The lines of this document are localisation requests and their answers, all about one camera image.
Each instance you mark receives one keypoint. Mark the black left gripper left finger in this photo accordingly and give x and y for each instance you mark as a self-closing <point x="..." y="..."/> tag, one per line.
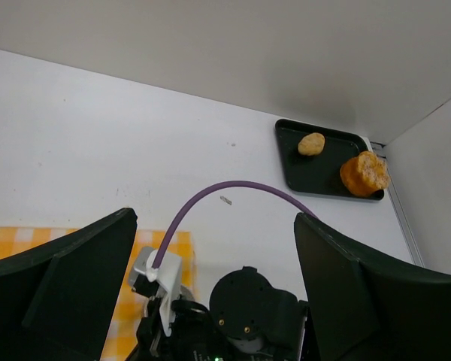
<point x="57" y="299"/>

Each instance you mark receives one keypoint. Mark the small screw on table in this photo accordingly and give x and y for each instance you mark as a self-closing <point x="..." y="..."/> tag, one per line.
<point x="226" y="200"/>

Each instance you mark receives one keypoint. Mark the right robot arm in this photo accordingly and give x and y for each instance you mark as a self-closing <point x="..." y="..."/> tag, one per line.
<point x="246" y="319"/>

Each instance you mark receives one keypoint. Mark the black baking tray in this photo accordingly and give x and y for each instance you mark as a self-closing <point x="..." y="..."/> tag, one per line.
<point x="316" y="175"/>

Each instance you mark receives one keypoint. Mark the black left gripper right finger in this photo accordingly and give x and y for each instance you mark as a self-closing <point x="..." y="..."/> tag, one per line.
<point x="367" y="305"/>

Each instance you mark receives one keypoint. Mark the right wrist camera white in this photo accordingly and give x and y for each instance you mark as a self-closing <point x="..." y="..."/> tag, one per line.
<point x="167" y="277"/>

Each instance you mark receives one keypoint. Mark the small oval bread roll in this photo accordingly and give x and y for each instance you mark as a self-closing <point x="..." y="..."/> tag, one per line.
<point x="312" y="144"/>

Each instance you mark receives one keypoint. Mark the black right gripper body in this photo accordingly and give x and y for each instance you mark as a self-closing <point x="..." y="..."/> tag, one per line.
<point x="193" y="334"/>

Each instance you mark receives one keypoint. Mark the orange cupcake-shaped bread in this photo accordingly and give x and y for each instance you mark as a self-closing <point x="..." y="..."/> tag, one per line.
<point x="364" y="174"/>

